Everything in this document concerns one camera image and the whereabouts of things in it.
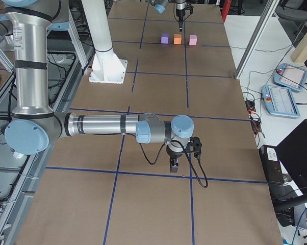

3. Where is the black looping cable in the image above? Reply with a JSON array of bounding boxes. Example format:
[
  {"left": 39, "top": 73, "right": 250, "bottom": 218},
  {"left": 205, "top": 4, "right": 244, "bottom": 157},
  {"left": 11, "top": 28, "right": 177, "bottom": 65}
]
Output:
[{"left": 139, "top": 142, "right": 209, "bottom": 188}]

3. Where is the near teach pendant tablet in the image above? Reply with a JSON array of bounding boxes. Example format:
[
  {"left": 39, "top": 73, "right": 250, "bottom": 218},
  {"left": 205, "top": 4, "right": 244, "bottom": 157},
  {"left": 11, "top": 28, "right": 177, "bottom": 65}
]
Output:
[{"left": 262, "top": 85, "right": 300, "bottom": 118}]

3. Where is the pink foam block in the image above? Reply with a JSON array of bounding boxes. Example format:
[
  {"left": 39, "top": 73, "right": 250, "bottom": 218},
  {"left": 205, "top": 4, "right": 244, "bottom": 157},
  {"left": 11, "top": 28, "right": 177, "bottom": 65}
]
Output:
[{"left": 189, "top": 34, "right": 197, "bottom": 45}]

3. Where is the black computer box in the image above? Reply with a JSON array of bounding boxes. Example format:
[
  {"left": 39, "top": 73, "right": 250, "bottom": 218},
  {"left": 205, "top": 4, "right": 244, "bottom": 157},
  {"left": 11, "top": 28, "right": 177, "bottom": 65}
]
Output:
[{"left": 259, "top": 145, "right": 284, "bottom": 185}]

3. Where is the white pedestal column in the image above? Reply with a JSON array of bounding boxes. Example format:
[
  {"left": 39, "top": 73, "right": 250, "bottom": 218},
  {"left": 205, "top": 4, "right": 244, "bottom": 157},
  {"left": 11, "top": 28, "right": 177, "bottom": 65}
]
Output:
[{"left": 82, "top": 0, "right": 127, "bottom": 84}]

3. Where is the aluminium frame post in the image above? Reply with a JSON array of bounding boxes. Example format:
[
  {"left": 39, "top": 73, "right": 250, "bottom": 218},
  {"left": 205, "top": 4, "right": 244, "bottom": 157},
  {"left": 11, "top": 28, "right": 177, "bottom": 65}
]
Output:
[{"left": 235, "top": 0, "right": 279, "bottom": 79}]

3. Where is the orange foam block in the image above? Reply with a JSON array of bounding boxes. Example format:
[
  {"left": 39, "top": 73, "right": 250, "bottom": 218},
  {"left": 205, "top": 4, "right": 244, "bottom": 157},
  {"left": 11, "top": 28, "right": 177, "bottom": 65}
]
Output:
[{"left": 173, "top": 34, "right": 182, "bottom": 45}]

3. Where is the far teach pendant tablet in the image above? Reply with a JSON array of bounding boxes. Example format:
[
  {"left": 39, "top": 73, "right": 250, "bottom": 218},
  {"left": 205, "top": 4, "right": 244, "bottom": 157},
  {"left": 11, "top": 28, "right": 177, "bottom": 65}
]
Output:
[{"left": 273, "top": 63, "right": 307, "bottom": 92}]

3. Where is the black monitor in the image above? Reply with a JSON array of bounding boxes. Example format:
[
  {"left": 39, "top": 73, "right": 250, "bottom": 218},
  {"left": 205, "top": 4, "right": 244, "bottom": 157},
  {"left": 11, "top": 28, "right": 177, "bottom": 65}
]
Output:
[{"left": 276, "top": 119, "right": 307, "bottom": 194}]

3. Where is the teach pendant tablet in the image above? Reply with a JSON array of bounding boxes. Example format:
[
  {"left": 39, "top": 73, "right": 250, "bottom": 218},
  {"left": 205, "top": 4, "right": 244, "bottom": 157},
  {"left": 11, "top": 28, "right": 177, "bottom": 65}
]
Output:
[
  {"left": 262, "top": 85, "right": 300, "bottom": 118},
  {"left": 273, "top": 63, "right": 307, "bottom": 92}
]

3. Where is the purple foam block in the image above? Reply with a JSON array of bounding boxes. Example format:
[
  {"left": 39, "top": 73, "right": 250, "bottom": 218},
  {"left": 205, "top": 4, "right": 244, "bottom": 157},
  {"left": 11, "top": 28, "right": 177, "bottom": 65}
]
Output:
[{"left": 161, "top": 33, "right": 169, "bottom": 44}]

